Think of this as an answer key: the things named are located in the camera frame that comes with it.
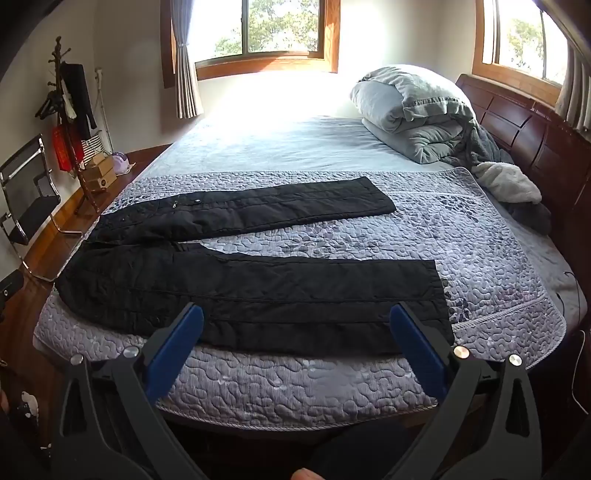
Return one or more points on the wooden coat rack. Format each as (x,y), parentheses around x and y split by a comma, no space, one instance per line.
(59,69)

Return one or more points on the folded grey duvet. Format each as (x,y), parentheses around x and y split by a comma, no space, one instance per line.
(406,101)

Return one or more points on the black pants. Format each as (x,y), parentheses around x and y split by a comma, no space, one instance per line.
(277,295)

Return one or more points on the narrow wooden window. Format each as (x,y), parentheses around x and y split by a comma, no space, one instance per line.
(508,78)

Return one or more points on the grey quilted bedspread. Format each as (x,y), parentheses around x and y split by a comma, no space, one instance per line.
(461,240)

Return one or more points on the light grey bed sheet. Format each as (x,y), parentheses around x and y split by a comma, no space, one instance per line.
(300,143)

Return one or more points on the white curtain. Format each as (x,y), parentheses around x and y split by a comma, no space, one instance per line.
(187,83)

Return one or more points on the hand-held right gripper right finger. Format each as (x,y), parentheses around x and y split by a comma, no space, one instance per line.
(415,350)

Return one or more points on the white fleece blanket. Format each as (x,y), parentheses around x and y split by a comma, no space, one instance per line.
(508,182)

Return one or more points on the black chrome chair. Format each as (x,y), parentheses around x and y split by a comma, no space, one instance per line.
(27,184)

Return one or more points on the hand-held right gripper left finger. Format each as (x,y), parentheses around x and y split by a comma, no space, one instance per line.
(178,350)

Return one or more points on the wide wooden window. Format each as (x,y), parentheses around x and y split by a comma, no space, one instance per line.
(258,64)

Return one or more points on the red bag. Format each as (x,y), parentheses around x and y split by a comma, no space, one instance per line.
(64,147)

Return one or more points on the dark grey blanket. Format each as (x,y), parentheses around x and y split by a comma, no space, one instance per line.
(489,143)

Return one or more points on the purple round object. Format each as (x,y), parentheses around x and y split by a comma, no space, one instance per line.
(122,164)

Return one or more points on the grey curtain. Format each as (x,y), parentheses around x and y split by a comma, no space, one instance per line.
(572,92)

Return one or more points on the small cardboard box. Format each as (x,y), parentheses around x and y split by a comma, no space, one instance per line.
(100,160)

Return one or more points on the large cardboard box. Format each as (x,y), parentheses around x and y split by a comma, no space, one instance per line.
(99,179)

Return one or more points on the striped white bag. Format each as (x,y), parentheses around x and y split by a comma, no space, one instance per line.
(92,144)

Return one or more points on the wooden bed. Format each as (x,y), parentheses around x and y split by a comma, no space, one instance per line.
(517,134)

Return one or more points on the black hanging garment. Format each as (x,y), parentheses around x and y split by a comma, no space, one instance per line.
(78,101)

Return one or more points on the person's right hand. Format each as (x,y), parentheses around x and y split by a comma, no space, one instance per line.
(305,474)

